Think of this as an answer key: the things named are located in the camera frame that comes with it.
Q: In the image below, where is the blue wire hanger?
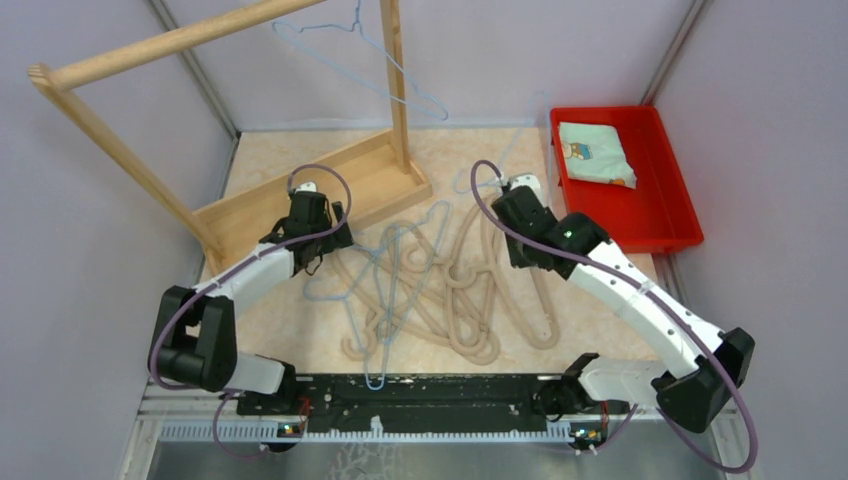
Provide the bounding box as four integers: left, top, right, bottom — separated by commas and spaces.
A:
492, 90, 554, 200
270, 1, 451, 122
303, 245, 384, 365
363, 221, 418, 392

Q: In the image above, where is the folded light green cloth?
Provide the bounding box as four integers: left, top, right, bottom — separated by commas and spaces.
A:
557, 122, 637, 189

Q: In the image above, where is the white cable duct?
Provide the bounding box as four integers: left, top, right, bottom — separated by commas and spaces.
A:
159, 418, 600, 444

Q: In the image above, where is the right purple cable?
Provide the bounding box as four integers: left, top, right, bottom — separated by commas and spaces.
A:
470, 159, 760, 476

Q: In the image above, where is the red plastic bin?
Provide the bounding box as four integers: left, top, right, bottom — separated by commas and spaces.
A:
549, 106, 704, 253

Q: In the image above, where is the wooden clothes rack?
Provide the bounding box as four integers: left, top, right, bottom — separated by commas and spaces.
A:
27, 1, 433, 274

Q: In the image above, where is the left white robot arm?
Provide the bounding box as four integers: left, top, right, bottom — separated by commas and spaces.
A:
147, 182, 353, 415

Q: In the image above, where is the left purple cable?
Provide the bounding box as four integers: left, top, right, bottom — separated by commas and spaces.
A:
148, 163, 354, 462

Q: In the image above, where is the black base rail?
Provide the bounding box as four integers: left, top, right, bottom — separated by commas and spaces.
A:
236, 374, 629, 436

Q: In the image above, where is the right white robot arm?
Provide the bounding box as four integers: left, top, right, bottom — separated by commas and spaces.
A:
491, 173, 755, 433

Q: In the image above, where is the beige plastic hanger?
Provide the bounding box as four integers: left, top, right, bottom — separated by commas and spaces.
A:
442, 206, 501, 366
396, 223, 452, 273
480, 221, 561, 350
331, 221, 473, 363

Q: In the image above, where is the purple cable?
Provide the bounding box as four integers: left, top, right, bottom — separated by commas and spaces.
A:
148, 163, 354, 462
470, 159, 760, 476

